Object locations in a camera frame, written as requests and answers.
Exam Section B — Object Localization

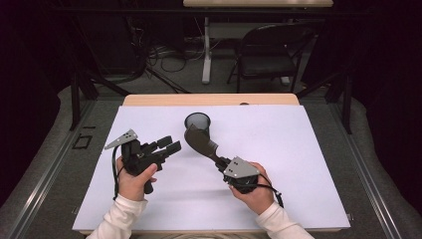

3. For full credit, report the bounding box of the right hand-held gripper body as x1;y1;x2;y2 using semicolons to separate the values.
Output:
222;155;261;195

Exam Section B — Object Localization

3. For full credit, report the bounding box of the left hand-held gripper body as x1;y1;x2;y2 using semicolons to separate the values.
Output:
104;128;167;195

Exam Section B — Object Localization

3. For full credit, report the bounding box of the black spatula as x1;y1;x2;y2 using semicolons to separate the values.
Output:
183;123;223;164

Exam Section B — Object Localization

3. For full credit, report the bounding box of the black mesh pen holder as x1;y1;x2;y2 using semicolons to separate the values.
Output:
184;112;212;138

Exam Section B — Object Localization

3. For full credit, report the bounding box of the person's left hand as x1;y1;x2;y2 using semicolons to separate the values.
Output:
115;156;159;202

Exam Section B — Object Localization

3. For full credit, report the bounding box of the person's right hand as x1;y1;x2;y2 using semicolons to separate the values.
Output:
228;161;276;216

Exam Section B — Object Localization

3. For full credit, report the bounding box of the black metal stand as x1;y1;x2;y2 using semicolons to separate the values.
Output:
295;70;353;134
69;70;131;131

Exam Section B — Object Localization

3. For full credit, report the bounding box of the white-legged wooden table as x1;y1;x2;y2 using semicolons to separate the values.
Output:
182;0;334;85

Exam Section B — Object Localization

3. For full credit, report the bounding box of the black folding chair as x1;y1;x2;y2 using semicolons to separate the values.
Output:
226;23;317;95

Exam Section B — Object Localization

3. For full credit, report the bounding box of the left hand-held gripper cable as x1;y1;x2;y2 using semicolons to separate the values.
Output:
111;145;125;201

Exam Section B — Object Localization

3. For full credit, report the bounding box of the hand-held gripper cable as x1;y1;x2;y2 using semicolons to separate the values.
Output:
111;145;125;201
232;172;285;209

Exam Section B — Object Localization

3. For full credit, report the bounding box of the right hand-held gripper cable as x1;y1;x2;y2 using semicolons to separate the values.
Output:
232;172;285;209

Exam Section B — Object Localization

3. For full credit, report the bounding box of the tangle of black cables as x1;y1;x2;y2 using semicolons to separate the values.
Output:
132;19;207;75

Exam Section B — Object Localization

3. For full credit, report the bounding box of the aluminium rail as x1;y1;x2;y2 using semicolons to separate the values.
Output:
329;103;404;239
9;99;96;239

